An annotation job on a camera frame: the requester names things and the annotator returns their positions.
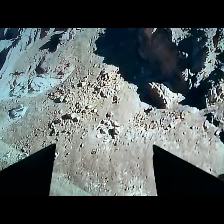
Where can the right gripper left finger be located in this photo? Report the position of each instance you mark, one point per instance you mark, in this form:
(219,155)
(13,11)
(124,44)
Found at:
(30,176)

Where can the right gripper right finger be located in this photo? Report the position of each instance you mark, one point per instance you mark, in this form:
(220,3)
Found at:
(183,176)

